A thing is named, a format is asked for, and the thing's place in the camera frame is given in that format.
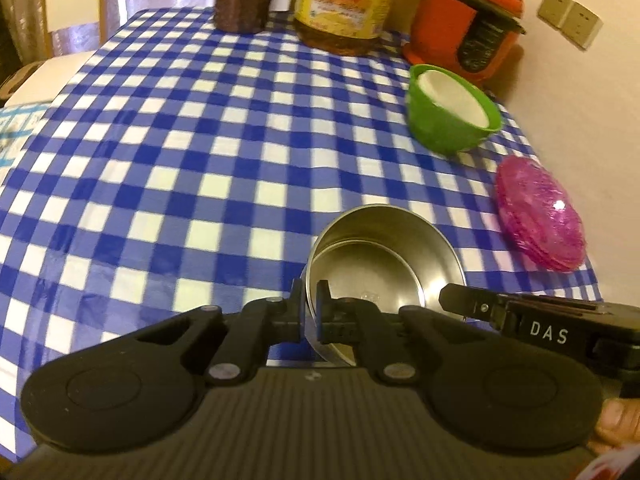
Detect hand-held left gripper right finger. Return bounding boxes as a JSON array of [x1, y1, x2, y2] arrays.
[[316, 279, 482, 385]]

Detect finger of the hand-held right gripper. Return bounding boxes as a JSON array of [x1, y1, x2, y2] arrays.
[[438, 283, 510, 334]]

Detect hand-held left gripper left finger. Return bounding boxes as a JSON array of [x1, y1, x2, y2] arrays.
[[134, 277, 308, 387]]

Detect steel bowl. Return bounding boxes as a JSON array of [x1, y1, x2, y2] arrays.
[[301, 239, 427, 367], [314, 204, 469, 322]]

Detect large pink glass bowl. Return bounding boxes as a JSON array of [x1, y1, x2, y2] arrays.
[[500, 195, 587, 275]]

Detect small pink glass plate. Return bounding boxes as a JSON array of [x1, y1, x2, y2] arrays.
[[495, 155, 585, 262]]

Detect green plastic bowl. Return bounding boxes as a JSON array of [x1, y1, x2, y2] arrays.
[[406, 64, 503, 157]]

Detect person's right hand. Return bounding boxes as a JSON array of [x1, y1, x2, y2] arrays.
[[589, 398, 640, 455]]

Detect blue white checked tablecloth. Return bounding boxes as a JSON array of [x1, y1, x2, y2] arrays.
[[0, 6, 601, 461]]

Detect red electric pressure cooker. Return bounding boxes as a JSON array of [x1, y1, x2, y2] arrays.
[[402, 0, 527, 86]]

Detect cooking oil bottle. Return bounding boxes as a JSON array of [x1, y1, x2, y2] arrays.
[[292, 0, 405, 57]]

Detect light blue patterned cloth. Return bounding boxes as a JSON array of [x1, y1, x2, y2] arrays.
[[0, 101, 52, 183]]

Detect sheer curtain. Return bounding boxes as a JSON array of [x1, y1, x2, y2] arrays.
[[0, 0, 56, 68]]

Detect beige wall light switches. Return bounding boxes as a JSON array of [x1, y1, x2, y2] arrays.
[[537, 0, 604, 51]]

